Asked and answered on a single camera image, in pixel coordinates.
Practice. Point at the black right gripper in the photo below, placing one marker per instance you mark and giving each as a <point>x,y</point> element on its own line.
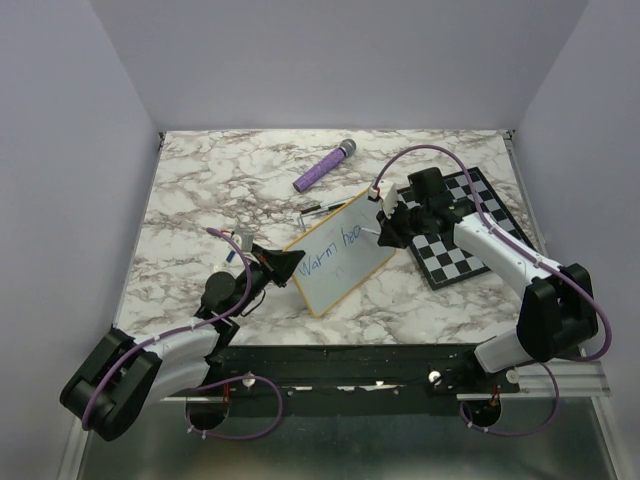
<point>390,233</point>

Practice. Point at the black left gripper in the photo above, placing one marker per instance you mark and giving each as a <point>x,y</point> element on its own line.
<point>277,265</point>

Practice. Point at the white marker pen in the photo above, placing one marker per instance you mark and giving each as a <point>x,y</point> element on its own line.
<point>370,231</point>

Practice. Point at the yellow framed whiteboard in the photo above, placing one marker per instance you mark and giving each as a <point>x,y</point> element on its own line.
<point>339,257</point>

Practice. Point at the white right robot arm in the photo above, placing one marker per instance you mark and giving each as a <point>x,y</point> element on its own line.
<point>555,314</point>

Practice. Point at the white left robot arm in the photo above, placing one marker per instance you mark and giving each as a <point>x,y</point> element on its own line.
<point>124,374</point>

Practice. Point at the black white chessboard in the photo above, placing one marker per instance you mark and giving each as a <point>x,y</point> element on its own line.
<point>477,243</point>

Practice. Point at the purple glitter microphone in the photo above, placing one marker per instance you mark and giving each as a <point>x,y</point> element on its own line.
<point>345,150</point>

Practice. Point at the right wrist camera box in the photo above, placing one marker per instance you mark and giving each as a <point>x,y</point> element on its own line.
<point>385,194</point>

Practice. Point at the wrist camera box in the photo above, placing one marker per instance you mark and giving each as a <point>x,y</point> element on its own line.
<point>385,194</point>
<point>244,238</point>

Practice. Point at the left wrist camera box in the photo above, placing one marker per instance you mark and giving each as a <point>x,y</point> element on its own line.
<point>244,238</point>

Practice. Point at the wire whiteboard stand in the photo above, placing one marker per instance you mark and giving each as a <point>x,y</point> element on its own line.
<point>318,210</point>

